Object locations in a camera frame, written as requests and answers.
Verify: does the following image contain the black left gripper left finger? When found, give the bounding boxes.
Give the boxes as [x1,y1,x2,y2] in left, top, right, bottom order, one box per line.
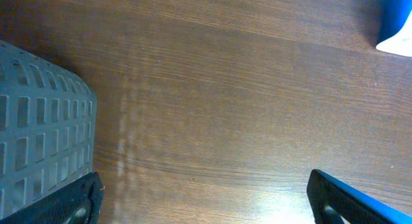
[1,172,104,224]

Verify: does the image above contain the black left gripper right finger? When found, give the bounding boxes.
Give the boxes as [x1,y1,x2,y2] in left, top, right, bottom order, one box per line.
[306,169,411,223]

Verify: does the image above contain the dark grey plastic basket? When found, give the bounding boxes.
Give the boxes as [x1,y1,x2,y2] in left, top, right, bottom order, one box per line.
[1,41,97,218]

